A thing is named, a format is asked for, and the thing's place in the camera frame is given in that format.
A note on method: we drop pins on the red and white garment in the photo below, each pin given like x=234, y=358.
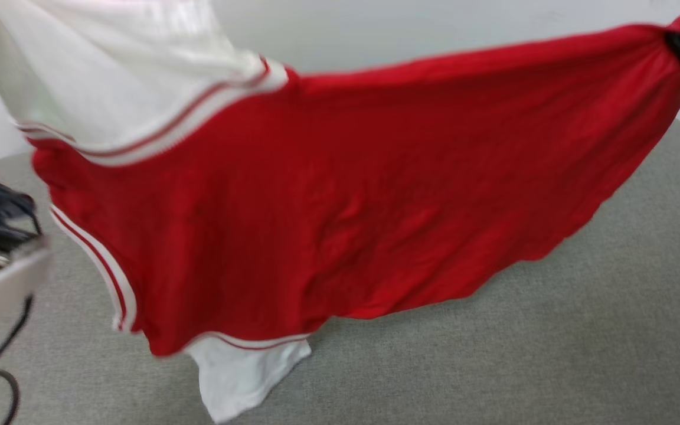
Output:
x=346, y=206

